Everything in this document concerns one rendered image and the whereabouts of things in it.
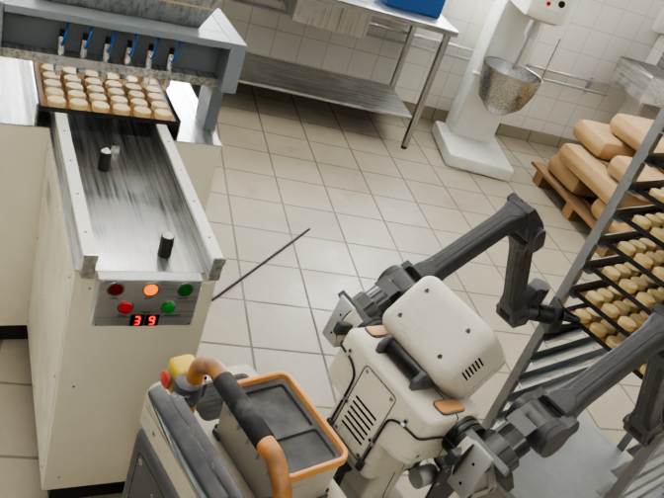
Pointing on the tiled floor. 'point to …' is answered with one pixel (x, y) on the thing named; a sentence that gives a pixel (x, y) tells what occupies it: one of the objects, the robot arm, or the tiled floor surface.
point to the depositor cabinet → (10, 220)
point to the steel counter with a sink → (299, 82)
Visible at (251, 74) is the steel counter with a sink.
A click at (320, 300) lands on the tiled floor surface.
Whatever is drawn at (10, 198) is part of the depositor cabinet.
